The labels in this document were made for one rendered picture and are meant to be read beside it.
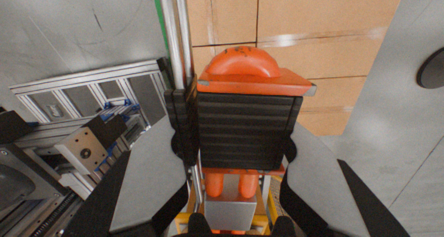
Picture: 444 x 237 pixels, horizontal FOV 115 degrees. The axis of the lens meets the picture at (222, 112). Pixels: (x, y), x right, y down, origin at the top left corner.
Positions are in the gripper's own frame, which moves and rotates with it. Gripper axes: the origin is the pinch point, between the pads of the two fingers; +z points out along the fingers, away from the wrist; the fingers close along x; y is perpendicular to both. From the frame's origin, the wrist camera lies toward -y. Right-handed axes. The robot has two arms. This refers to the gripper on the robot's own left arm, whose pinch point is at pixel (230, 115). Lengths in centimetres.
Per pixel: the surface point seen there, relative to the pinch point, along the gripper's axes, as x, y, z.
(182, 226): -11.3, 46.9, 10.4
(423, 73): 176, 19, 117
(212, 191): -1.4, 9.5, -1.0
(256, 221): 11.6, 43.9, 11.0
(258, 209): 20, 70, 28
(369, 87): 139, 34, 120
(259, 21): 15, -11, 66
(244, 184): 2.1, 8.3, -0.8
